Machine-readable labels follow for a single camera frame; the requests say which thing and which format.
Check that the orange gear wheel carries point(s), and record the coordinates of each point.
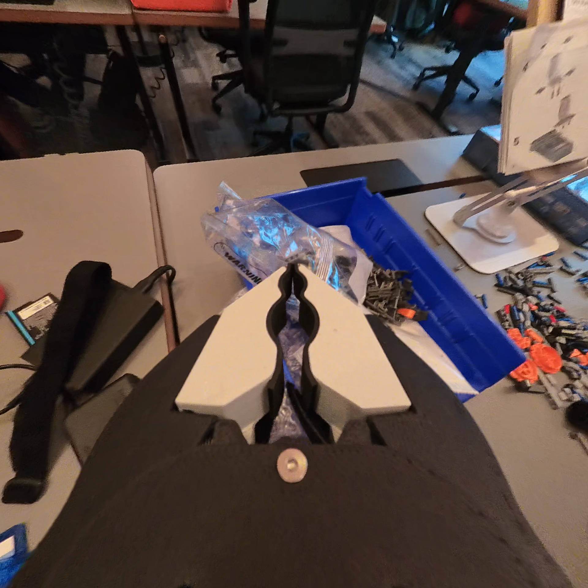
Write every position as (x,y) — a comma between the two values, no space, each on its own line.
(544,356)
(523,371)

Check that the black rubber tire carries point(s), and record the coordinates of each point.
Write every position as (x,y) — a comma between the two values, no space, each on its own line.
(576,413)

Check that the black labelled card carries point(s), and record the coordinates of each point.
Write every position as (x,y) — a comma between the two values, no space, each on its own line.
(34,317)

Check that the blue robot kit box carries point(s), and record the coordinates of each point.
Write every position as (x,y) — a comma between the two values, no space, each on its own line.
(565,216)

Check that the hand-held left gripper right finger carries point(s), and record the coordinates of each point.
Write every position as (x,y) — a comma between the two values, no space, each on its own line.
(358,363)

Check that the black office chair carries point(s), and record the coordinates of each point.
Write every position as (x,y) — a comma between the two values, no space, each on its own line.
(312,69)

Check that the red fabric panel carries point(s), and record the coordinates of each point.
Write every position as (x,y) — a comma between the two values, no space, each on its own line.
(183,4)

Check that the white book stand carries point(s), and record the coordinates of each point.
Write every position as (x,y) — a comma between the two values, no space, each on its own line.
(505,252)

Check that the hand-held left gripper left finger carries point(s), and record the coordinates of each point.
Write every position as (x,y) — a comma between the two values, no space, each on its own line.
(220,363)

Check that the blue plastic bin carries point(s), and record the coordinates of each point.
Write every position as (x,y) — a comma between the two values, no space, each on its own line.
(459,330)

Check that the pile of dark grey pieces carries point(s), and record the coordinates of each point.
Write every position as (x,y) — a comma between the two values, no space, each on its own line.
(390,294)

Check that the pile of small building pieces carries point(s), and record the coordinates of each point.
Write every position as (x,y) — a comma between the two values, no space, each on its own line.
(542,321)

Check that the wooden edged desk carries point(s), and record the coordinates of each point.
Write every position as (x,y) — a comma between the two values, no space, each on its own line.
(183,18)

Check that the white plastic bag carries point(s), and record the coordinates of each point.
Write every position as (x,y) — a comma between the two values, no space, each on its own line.
(342,239)

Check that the black power adapter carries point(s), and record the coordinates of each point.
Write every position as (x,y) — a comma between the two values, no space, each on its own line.
(115,330)

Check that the instruction booklet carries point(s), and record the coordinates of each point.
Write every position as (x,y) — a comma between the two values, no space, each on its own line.
(542,92)

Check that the clear plastic bag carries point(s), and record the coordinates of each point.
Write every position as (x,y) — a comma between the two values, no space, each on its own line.
(257,229)

